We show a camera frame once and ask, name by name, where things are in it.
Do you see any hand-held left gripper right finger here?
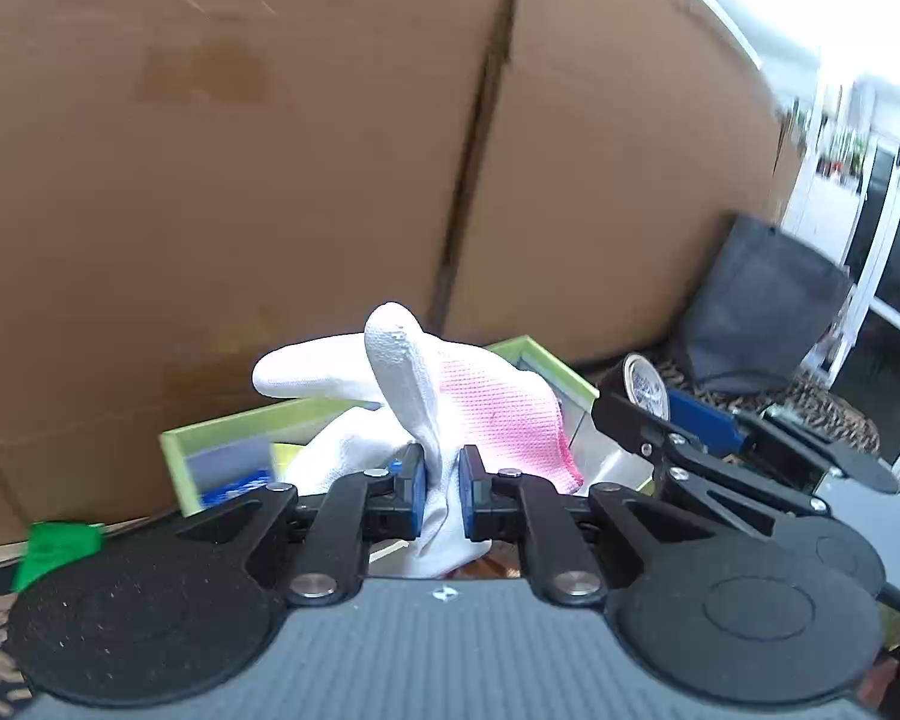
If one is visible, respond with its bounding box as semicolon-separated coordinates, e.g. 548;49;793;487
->
457;445;722;610

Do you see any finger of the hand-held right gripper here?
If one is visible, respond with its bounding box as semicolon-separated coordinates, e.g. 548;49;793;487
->
666;388;900;497
591;388;831;539

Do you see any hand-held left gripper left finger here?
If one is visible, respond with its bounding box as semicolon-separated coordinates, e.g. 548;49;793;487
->
175;442;428;607

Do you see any round metal tin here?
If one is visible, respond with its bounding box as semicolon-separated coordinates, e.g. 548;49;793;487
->
621;352;674;419

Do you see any pink and white glove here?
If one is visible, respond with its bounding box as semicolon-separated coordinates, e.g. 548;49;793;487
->
253;301;584;580

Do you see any light green cardboard box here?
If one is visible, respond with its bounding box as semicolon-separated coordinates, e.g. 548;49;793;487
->
158;334;655;520

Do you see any grey fabric bag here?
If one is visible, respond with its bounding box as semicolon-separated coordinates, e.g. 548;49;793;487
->
670;212;857;396

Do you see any glass door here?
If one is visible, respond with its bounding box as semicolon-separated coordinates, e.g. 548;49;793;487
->
780;75;900;467

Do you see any plain cardboard box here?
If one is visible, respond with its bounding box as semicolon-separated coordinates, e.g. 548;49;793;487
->
441;0;805;365

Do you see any large stained cardboard box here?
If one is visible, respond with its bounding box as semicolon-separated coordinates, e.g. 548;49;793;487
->
0;0;526;550

